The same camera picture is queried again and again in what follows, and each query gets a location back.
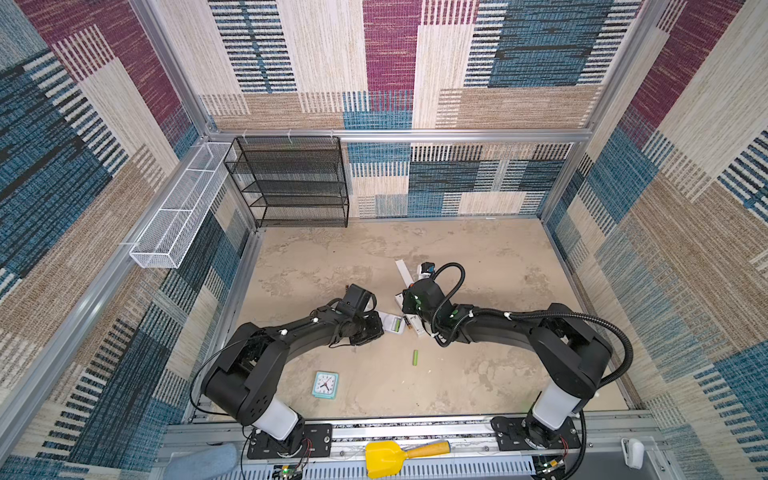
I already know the long white remote control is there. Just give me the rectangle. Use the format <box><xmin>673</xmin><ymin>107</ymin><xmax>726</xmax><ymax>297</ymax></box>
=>
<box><xmin>405</xmin><ymin>314</ymin><xmax>426</xmax><ymax>337</ymax></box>

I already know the white air conditioner remote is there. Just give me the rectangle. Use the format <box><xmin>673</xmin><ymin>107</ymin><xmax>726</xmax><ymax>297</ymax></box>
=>
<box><xmin>379</xmin><ymin>312</ymin><xmax>407</xmax><ymax>335</ymax></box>

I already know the white battery cover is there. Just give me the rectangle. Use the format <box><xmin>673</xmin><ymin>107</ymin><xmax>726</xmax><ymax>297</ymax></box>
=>
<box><xmin>395</xmin><ymin>259</ymin><xmax>414</xmax><ymax>288</ymax></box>

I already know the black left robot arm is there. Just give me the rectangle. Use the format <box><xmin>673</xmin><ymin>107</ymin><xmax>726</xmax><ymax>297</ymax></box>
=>
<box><xmin>200</xmin><ymin>284</ymin><xmax>384</xmax><ymax>448</ymax></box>

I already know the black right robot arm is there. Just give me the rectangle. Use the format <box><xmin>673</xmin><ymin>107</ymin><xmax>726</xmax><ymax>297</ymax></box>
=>
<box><xmin>402</xmin><ymin>278</ymin><xmax>634</xmax><ymax>437</ymax></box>

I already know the teal square clock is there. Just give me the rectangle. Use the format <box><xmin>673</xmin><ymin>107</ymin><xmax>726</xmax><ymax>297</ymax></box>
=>
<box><xmin>311</xmin><ymin>371</ymin><xmax>339</xmax><ymax>400</ymax></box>

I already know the yellow plastic scoop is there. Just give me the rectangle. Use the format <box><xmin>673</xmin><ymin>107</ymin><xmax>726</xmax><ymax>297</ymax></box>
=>
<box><xmin>365</xmin><ymin>440</ymin><xmax>451</xmax><ymax>479</ymax></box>

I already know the blue cloth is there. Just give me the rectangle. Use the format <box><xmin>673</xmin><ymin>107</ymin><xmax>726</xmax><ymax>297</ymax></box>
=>
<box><xmin>163</xmin><ymin>444</ymin><xmax>238</xmax><ymax>480</ymax></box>

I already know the white small device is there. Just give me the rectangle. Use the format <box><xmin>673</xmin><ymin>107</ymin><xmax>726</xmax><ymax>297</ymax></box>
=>
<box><xmin>621</xmin><ymin>438</ymin><xmax>645</xmax><ymax>470</ymax></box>

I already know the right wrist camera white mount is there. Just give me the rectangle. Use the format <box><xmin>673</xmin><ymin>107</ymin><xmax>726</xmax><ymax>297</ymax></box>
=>
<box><xmin>417</xmin><ymin>262</ymin><xmax>436</xmax><ymax>280</ymax></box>

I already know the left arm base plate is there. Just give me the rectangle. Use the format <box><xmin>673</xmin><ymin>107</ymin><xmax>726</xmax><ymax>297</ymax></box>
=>
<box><xmin>246</xmin><ymin>421</ymin><xmax>333</xmax><ymax>460</ymax></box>

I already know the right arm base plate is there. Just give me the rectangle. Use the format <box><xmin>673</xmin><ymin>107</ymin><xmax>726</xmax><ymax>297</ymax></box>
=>
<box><xmin>490</xmin><ymin>416</ymin><xmax>582</xmax><ymax>451</ymax></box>

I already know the black wire mesh shelf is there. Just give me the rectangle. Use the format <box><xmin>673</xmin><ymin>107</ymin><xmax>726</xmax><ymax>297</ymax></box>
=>
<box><xmin>223</xmin><ymin>136</ymin><xmax>350</xmax><ymax>228</ymax></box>

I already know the white wire mesh basket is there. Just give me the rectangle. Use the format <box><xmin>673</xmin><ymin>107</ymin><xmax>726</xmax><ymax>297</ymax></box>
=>
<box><xmin>130</xmin><ymin>142</ymin><xmax>230</xmax><ymax>269</ymax></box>

